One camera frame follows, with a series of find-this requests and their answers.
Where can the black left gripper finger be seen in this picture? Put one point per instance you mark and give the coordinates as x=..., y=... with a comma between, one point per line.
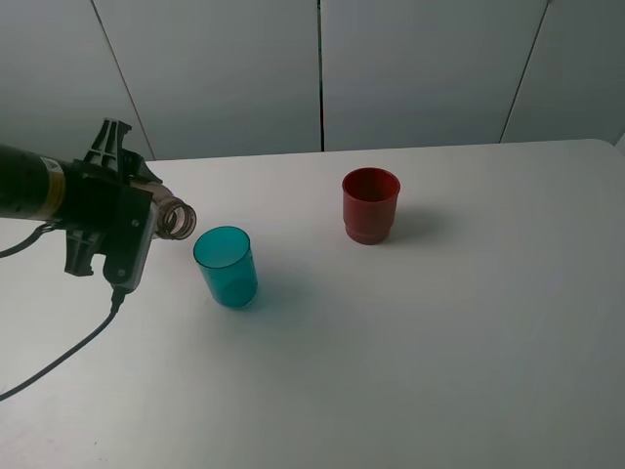
x=107, y=149
x=134, y=169

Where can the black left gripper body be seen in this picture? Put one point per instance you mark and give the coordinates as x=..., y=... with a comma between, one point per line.
x=87, y=213

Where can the teal translucent plastic cup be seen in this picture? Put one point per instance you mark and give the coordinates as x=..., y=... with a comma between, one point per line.
x=224, y=257

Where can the red plastic cup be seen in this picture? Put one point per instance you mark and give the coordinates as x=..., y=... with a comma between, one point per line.
x=370, y=196

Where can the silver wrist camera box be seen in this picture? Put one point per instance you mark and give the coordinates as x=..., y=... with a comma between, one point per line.
x=128, y=240

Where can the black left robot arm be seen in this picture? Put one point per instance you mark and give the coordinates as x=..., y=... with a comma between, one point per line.
x=33, y=186

